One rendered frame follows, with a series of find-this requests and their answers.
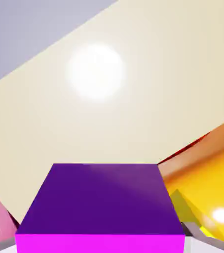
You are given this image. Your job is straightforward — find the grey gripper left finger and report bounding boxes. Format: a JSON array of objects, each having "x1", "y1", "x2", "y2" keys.
[{"x1": 0, "y1": 236, "x2": 17, "y2": 253}]

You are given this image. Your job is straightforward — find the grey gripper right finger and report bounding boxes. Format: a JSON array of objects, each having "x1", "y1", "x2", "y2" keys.
[{"x1": 180, "y1": 221, "x2": 224, "y2": 253}]

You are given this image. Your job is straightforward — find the small magenta cube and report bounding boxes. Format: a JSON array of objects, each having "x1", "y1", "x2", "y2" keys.
[{"x1": 15, "y1": 163, "x2": 186, "y2": 253}]

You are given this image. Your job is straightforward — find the large orange box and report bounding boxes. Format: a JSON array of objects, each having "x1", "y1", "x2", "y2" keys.
[{"x1": 157, "y1": 118, "x2": 224, "y2": 250}]

